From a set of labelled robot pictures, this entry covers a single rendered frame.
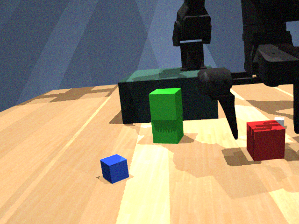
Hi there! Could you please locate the red block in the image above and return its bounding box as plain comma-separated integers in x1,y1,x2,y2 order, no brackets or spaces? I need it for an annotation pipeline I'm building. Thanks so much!
246,120,285,161

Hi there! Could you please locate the green block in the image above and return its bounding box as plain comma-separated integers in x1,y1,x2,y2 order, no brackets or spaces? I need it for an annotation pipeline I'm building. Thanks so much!
149,88,183,120
151,114,184,144

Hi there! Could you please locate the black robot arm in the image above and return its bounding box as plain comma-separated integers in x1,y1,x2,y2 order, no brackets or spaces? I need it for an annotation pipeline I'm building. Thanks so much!
172,0,299,87

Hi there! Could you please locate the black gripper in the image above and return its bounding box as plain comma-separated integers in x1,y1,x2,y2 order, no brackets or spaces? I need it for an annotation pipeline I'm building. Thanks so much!
198,23,299,140

